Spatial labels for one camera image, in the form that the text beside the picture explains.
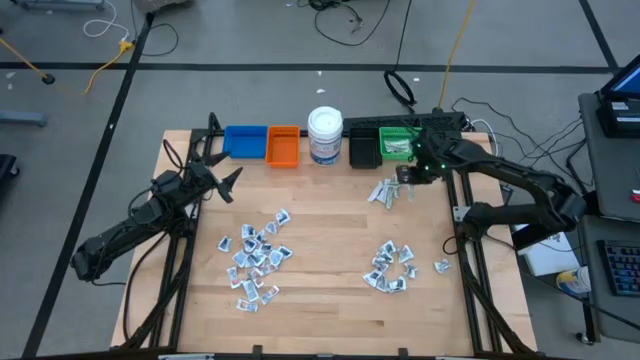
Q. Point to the black aluminium frame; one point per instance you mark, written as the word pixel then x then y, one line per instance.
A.
pixel 362 122

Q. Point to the black laptop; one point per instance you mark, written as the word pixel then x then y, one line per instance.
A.
pixel 625 82

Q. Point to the grey side desk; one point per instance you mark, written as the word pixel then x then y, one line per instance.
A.
pixel 600 310

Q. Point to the black round floor base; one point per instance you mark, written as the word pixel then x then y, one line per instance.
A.
pixel 48 78

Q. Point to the black keyboard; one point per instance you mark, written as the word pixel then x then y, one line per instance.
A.
pixel 622 267

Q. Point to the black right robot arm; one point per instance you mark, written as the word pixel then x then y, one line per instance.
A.
pixel 525 180

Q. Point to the blue plastic basket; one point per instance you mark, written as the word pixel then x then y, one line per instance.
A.
pixel 245 145

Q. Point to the desk caster wheel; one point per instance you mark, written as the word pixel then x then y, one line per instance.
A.
pixel 582 338

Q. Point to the black equipment box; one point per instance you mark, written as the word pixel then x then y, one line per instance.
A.
pixel 620 120

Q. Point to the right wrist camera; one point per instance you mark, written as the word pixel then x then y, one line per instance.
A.
pixel 404 174

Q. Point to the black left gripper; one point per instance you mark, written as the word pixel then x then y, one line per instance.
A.
pixel 205 176

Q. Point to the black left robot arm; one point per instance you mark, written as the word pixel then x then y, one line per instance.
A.
pixel 125 230

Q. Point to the small red object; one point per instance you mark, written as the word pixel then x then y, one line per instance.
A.
pixel 636 196

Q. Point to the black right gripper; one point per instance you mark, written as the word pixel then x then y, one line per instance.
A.
pixel 430 155

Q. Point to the grey bench foot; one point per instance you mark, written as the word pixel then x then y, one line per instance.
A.
pixel 60 4

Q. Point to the white black-print pad packet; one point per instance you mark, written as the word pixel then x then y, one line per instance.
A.
pixel 383 284
pixel 442 266
pixel 384 257
pixel 398 284
pixel 380 265
pixel 405 254
pixel 388 247
pixel 411 270

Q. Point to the black support beam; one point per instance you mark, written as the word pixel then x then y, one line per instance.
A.
pixel 530 239

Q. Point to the pile of packets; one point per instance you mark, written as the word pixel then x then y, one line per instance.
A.
pixel 372 278

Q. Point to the orange plastic basket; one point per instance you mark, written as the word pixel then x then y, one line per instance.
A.
pixel 283 147

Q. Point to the green plastic basket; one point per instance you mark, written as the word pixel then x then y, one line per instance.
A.
pixel 385 155

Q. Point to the black chair base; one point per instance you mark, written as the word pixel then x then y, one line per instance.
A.
pixel 6 167

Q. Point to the silver metal bracket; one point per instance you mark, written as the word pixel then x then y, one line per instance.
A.
pixel 460 213

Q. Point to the yellow-label wipes canister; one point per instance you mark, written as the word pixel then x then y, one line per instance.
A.
pixel 574 281

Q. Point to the silver metal plate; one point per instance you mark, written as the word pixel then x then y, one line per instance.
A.
pixel 186 356

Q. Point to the white wipes canister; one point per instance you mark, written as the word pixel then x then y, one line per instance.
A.
pixel 325 125

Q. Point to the black plastic basket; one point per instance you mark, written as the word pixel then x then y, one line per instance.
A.
pixel 365 150

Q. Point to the grey table foot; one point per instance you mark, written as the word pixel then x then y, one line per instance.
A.
pixel 22 118

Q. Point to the small white printed packet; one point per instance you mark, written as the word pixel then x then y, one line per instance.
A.
pixel 250 290
pixel 259 283

